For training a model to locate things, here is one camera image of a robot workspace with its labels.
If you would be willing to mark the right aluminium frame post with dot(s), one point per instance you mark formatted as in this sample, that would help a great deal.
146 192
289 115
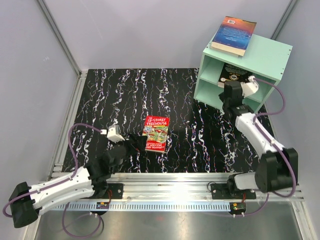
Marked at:
284 19

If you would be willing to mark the aluminium frame post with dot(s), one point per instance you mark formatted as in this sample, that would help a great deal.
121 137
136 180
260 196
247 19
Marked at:
284 19
58 35

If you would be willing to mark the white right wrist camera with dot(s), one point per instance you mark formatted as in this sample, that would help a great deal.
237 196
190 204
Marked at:
249 88

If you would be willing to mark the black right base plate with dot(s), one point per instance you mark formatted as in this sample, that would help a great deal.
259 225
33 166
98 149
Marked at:
220 191

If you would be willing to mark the right control board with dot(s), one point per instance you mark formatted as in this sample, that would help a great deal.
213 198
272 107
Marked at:
238 207

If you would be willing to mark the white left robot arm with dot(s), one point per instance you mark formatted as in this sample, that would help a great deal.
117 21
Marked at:
27 203

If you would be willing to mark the aluminium mounting rail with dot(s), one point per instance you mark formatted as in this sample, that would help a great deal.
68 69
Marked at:
167 187

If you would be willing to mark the left control board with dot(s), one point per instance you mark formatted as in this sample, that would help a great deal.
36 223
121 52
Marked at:
102 205

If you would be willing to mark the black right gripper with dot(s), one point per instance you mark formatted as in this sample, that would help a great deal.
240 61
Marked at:
221 96

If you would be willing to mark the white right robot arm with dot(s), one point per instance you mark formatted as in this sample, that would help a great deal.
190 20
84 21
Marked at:
277 171

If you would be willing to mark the red treehouse book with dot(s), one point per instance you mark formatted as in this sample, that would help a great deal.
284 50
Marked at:
156 130

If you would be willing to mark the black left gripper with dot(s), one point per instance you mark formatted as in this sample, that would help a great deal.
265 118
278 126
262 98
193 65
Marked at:
139 141

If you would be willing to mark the black marbled table mat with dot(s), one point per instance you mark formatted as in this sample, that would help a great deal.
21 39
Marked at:
199 140

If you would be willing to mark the control board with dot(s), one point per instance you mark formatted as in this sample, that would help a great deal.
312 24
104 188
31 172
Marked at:
238 207
102 205

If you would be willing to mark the mint green wooden shelf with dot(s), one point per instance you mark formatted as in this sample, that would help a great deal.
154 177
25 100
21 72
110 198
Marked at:
265 58

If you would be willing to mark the blue orange sunset book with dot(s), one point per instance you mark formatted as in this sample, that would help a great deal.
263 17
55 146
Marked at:
234 35

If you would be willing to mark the left aluminium frame post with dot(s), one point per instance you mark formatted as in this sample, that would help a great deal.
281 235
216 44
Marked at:
58 35

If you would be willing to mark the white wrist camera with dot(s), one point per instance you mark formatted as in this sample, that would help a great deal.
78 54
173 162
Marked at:
113 133
249 88

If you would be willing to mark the white slotted cable duct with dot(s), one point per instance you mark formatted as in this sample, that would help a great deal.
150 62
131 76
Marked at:
145 206

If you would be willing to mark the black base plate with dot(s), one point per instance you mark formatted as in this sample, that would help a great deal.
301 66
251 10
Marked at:
220 191
113 190

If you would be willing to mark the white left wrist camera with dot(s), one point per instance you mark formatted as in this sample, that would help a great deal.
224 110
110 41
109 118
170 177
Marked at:
113 133

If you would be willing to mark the black paperback book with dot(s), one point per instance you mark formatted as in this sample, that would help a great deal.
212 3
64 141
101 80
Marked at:
231 73

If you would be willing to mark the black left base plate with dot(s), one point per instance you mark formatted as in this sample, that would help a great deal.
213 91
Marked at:
113 190

